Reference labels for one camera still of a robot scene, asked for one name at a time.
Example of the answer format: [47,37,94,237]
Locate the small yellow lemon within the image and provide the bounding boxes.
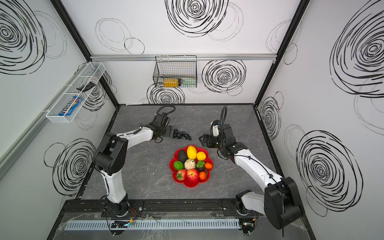
[197,152,207,162]

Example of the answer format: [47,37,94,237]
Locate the large yellow lemon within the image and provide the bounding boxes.
[187,146,198,160]

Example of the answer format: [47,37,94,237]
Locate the black grape bunch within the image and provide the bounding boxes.
[172,129,192,141]

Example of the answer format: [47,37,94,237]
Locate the small orange fruit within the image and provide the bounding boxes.
[205,163,213,170]

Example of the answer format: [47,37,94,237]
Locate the dark wrinkled avocado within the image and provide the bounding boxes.
[178,149,189,164]

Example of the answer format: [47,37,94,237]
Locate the beige potato shaped fruit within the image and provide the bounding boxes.
[184,159,196,171]

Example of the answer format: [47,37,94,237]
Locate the red flower shaped bowl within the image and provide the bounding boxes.
[169,145,214,188]

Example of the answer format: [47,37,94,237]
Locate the dark purple plum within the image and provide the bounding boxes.
[196,161,205,172]

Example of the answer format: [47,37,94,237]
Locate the red pink apple fruit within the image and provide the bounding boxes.
[187,169,200,183]

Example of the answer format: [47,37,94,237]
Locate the green lime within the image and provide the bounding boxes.
[174,161,184,171]

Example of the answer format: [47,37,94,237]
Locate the red strawberry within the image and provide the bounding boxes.
[176,169,187,182]

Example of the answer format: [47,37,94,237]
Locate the small orange tomato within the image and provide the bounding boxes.
[199,172,207,181]

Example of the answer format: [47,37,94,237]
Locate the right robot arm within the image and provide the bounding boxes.
[199,120,305,230]

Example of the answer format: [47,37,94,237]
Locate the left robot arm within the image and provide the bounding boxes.
[93,113,172,217]

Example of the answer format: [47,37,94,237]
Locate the yellow box in basket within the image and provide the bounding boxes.
[163,78,180,88]

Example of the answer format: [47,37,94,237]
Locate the green box in basket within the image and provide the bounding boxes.
[181,78,197,88]

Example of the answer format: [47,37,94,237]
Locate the black remote control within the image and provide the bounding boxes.
[77,82,96,93]

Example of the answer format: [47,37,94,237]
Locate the blue candy packet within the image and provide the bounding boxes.
[59,96,83,116]

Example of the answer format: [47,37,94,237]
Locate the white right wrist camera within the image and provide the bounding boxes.
[210,120,221,138]

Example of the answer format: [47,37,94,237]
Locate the black wire basket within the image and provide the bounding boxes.
[153,60,198,88]

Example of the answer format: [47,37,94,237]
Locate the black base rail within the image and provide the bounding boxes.
[60,199,259,219]

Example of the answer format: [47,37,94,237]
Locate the white slotted cable duct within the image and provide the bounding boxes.
[64,219,241,231]

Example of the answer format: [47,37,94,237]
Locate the aluminium wall rail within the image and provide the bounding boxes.
[91,53,277,62]

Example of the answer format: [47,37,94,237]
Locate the white wire shelf basket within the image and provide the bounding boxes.
[46,62,106,124]

